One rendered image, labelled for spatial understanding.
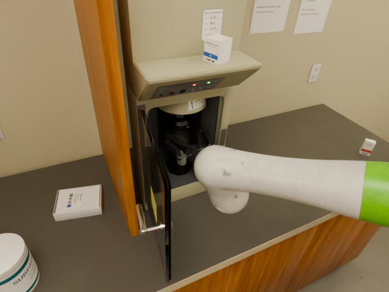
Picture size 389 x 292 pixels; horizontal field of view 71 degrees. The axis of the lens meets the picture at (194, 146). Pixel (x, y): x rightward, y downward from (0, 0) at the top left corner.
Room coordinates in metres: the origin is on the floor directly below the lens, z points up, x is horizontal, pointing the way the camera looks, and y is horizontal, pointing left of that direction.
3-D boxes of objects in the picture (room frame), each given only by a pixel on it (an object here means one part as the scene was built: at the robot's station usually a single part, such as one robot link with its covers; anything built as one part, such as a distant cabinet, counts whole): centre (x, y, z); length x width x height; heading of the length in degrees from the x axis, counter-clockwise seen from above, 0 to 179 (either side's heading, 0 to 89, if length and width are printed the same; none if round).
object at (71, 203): (0.67, 0.41, 0.96); 0.16 x 0.12 x 0.04; 107
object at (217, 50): (0.71, -0.04, 1.54); 0.05 x 0.05 x 0.06; 47
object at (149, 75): (0.69, 0.00, 1.46); 0.32 x 0.11 x 0.10; 118
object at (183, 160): (0.84, 0.06, 1.13); 0.11 x 0.11 x 0.21
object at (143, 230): (0.43, 0.10, 1.20); 0.10 x 0.05 x 0.03; 20
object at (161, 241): (0.51, 0.10, 1.19); 0.30 x 0.01 x 0.40; 20
